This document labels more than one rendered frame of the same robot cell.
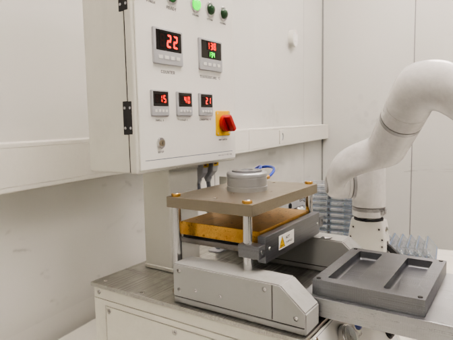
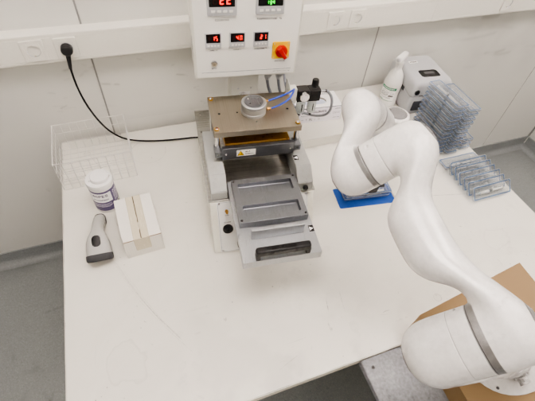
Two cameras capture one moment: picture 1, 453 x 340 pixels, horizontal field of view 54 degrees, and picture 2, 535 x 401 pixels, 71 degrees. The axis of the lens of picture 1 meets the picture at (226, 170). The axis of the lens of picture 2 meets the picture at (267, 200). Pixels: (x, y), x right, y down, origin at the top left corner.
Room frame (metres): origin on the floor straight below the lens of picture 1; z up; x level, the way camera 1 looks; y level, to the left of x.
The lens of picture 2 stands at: (0.15, -0.71, 1.84)
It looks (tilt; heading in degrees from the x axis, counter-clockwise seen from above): 50 degrees down; 39
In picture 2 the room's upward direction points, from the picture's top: 6 degrees clockwise
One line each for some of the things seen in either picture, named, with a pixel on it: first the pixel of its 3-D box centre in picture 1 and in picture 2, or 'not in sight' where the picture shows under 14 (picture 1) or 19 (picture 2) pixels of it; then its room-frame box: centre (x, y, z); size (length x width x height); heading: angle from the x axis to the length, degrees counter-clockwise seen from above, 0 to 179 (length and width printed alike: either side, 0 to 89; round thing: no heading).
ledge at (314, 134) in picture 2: not in sight; (354, 112); (1.53, -0.05, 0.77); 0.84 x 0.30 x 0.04; 153
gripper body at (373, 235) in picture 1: (368, 234); not in sight; (1.15, -0.37, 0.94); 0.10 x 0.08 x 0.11; 55
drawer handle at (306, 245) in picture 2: not in sight; (283, 250); (0.61, -0.41, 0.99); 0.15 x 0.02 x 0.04; 146
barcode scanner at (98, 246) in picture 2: not in sight; (97, 235); (0.32, 0.12, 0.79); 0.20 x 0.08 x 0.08; 63
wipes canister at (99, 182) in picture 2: not in sight; (103, 190); (0.42, 0.25, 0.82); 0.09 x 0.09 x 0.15
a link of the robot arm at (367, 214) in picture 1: (369, 211); not in sight; (1.15, -0.37, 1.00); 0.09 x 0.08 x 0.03; 55
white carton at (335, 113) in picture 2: not in sight; (312, 107); (1.34, 0.06, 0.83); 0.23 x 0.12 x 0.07; 148
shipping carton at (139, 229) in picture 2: not in sight; (138, 224); (0.44, 0.06, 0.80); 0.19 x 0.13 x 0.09; 63
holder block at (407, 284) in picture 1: (382, 276); (268, 199); (0.71, -0.26, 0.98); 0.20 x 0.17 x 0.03; 146
